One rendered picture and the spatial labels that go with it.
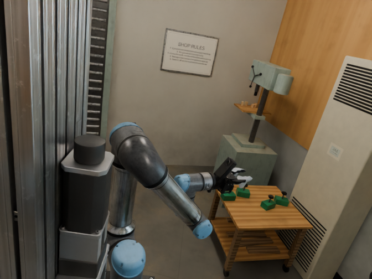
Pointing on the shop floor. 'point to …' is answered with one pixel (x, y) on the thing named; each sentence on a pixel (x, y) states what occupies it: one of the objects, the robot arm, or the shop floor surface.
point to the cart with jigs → (257, 225)
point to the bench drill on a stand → (257, 73)
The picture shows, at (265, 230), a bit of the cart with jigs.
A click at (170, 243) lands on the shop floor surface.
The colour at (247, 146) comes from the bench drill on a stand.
